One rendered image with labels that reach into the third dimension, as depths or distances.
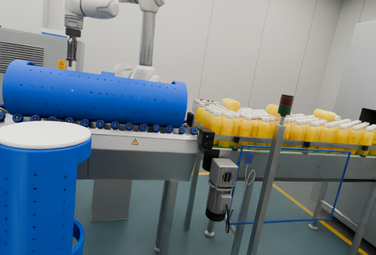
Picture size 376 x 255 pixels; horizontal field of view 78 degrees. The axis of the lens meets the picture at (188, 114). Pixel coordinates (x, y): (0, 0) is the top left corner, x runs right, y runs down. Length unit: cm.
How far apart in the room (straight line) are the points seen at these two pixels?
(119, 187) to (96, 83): 104
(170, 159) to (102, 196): 86
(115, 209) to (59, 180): 135
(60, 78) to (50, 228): 69
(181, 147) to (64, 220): 71
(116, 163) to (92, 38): 296
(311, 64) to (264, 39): 138
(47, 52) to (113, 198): 164
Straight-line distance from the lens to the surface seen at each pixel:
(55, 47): 285
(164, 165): 140
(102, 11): 130
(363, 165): 208
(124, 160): 136
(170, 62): 421
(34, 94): 130
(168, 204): 156
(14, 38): 293
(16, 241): 95
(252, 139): 143
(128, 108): 125
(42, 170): 81
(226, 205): 128
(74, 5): 139
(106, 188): 204
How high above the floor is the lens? 131
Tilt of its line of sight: 11 degrees down
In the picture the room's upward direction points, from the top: 9 degrees clockwise
